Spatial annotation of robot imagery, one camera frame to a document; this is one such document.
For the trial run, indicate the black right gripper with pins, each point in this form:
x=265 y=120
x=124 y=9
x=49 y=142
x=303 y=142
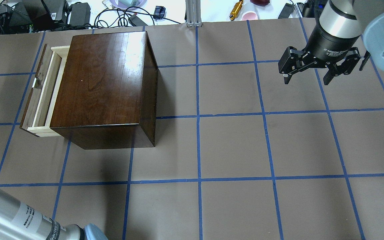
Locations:
x=329 y=44

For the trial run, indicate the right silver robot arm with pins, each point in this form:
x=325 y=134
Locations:
x=351 y=18

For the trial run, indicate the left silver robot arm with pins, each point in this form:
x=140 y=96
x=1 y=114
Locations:
x=19 y=221

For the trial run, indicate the dark wooden drawer cabinet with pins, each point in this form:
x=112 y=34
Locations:
x=108 y=91

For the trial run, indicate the pink cup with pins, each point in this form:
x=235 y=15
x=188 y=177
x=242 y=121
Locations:
x=250 y=15

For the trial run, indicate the gold cylinder tool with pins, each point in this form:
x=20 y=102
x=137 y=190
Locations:
x=235 y=10

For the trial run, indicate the black power adapter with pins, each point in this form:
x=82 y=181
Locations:
x=79 y=14

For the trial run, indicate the aluminium frame post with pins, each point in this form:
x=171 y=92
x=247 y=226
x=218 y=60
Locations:
x=193 y=13

